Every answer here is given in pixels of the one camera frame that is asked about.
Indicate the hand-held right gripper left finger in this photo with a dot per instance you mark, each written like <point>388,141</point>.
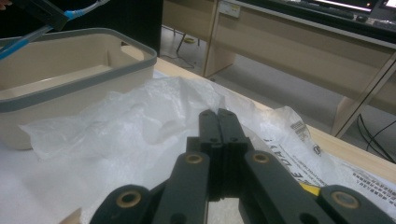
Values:
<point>214,137</point>

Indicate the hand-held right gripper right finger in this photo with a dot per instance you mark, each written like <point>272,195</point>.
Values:
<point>232,133</point>

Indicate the blue toothbrush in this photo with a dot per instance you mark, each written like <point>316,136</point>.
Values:
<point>73,14</point>

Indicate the beige bin with grey rim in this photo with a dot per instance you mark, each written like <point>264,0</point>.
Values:
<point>77,53</point>

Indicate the clear printed plastic bag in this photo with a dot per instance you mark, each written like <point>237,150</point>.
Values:
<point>124,130</point>

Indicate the beige wooden desk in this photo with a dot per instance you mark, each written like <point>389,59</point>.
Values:
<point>280,40</point>

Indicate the white desk label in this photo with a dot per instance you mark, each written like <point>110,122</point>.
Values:
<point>229,9</point>

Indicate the computer monitor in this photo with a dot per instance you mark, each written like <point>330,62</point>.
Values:
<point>342,4</point>

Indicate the black computer mouse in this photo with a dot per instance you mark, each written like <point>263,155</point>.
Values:
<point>361,18</point>

